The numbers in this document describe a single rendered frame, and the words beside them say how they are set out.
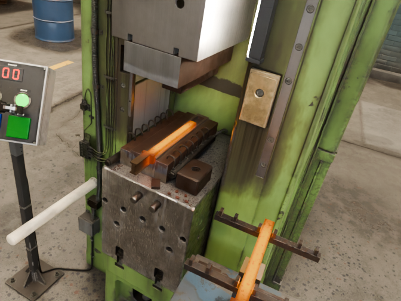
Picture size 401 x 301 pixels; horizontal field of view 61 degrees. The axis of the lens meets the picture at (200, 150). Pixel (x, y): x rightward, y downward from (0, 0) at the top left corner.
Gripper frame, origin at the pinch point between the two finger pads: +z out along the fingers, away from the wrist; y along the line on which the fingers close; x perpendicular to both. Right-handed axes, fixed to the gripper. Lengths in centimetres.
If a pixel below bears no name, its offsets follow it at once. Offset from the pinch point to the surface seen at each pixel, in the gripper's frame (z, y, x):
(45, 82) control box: 3.8, 6.6, 10.8
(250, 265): -35, 79, -30
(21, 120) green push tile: 2.9, 1.0, -3.4
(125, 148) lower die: 5.8, 37.1, -7.8
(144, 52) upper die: -15, 42, 22
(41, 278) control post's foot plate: 60, -5, -84
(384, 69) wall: 479, 389, 175
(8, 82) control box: 3.7, -5.5, 8.8
